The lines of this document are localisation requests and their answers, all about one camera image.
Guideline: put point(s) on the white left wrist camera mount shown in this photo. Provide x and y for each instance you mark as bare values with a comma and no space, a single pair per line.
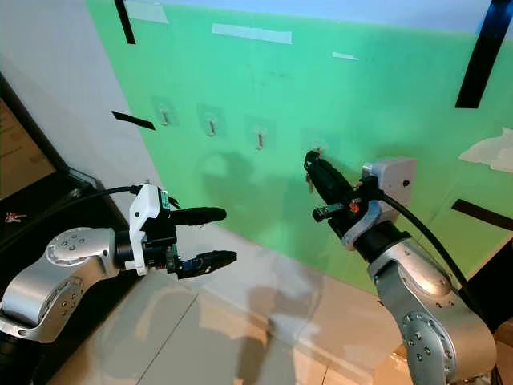
144,208

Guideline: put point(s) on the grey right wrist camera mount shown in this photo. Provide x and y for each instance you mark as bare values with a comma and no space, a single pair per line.
393,180

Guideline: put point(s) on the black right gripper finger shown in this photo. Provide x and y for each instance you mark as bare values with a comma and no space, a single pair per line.
321,186
333,176

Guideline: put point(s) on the black fob keys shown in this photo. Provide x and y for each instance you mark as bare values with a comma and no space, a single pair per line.
308,183

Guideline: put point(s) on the wide black tape strip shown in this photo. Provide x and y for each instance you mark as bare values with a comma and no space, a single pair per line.
483,56

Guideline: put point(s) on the black glossy table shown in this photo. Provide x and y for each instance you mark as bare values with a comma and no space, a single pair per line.
32,241

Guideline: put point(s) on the clear adhesive wall hook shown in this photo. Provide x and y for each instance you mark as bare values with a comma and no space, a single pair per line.
319,144
260,136
212,123
165,114

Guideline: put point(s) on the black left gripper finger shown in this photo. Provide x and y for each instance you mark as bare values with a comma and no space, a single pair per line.
207,264
196,216

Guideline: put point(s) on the green wall board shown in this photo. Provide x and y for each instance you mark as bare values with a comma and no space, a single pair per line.
288,88

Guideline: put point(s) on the tall brown cardboard box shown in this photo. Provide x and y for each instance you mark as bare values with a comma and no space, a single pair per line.
20,152

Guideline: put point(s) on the small white tape strip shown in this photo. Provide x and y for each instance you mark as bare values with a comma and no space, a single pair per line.
346,55

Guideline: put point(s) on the long white tape strip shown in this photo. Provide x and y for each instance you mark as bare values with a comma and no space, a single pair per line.
252,34

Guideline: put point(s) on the white torn paper patch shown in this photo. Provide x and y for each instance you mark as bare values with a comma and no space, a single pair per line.
489,151

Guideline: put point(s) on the red tag keys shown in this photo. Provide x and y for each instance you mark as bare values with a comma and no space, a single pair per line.
14,216

